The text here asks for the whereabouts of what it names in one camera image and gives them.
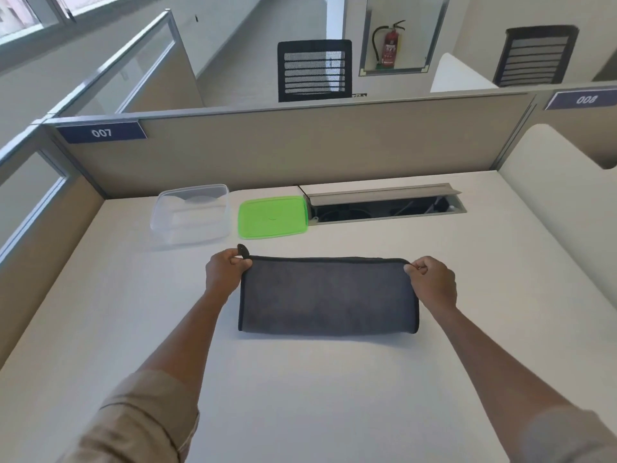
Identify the person's right hand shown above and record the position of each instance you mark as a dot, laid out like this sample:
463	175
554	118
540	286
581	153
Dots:
436	282

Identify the person's left hand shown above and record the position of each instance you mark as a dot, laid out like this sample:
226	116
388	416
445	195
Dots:
222	274

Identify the person's left thumb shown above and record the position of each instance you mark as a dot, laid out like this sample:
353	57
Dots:
241	260

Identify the person's right thumb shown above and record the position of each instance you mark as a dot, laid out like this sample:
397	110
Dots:
413	270

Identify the dark grey towel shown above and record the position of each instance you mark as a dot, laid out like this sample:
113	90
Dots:
328	296

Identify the person's right forearm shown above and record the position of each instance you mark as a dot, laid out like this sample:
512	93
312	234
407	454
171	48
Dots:
511	385

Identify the person's left forearm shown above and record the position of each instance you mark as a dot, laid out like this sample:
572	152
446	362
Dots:
144	376

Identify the green plastic container lid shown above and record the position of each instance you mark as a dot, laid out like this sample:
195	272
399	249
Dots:
273	217

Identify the clear plastic food container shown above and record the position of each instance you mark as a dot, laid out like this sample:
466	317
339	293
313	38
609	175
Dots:
190	214

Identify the beige cubicle partition panel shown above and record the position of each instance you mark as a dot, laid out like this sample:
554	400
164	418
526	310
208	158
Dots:
299	144

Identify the white rounded desk divider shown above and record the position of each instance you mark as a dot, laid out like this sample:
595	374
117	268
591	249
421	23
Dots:
559	197

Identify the blue desk number label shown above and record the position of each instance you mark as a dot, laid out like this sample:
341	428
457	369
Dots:
581	99
102	132

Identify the black mesh office chair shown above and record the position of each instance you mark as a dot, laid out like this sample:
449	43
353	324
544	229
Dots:
314	70
536	55

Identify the glass-topped side partition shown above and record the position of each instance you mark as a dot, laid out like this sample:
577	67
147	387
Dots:
58	154

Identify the red fire extinguisher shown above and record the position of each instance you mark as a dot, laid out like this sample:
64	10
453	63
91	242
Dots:
390	45

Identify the glass fire extinguisher cabinet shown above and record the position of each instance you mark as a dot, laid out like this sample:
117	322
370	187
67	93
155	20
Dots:
402	36

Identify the window with grey frame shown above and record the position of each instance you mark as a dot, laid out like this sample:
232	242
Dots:
33	14

